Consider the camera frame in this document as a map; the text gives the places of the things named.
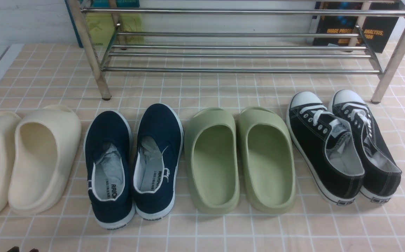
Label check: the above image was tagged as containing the green foam slipper left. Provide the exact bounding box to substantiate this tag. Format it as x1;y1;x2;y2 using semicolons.
184;107;240;215

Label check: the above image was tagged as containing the black image processing book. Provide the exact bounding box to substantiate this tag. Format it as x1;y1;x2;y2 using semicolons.
307;1;398;53

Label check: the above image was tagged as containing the navy canvas slip-on shoe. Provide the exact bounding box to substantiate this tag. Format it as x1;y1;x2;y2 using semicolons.
132;103;184;221
83;110;135;231

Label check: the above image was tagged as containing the green foam slipper right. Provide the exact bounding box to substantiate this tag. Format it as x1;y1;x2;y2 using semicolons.
237;107;296;214

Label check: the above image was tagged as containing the silver metal shoe rack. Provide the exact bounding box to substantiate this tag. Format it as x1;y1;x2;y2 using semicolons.
66;0;405;104

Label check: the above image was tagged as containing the navy canvas slip-on left shoe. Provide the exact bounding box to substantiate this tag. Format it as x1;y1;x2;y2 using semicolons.
83;110;135;231

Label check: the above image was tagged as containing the navy canvas slip-on right shoe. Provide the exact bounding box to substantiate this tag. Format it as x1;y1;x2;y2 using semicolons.
132;103;184;221

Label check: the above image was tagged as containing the green foam slipper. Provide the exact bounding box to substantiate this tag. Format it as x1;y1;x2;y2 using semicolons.
184;107;240;215
237;107;296;214

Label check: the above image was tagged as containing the yellow and teal book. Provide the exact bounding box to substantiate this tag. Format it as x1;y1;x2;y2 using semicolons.
65;0;145;48

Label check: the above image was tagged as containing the black canvas sneaker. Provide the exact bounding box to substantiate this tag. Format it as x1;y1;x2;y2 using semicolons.
328;90;402;204
286;91;365;206

